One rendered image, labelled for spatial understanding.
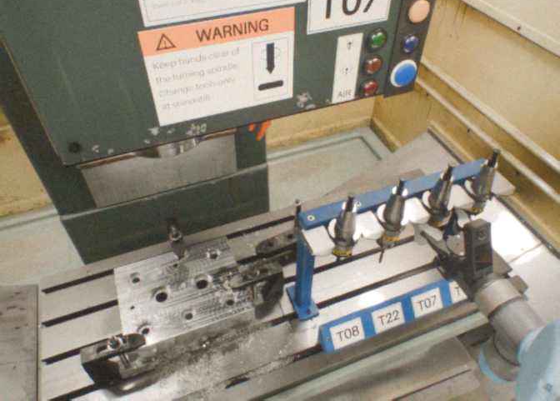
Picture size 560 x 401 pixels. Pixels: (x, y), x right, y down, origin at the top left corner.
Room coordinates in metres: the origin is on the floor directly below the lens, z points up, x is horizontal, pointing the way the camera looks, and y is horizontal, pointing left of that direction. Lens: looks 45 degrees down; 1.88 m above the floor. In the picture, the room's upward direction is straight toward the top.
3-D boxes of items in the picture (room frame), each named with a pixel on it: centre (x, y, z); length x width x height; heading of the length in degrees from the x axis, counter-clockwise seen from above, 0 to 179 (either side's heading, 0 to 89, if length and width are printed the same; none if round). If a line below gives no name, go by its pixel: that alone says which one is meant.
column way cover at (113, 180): (0.99, 0.36, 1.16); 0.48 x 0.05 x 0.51; 111
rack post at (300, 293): (0.58, -0.06, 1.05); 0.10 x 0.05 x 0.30; 21
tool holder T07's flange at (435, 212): (0.63, -0.33, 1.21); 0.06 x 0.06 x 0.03
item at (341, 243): (0.55, -0.13, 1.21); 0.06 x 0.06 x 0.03
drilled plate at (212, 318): (0.56, 0.24, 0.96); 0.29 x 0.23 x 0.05; 111
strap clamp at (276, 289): (0.59, 0.06, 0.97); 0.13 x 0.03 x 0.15; 111
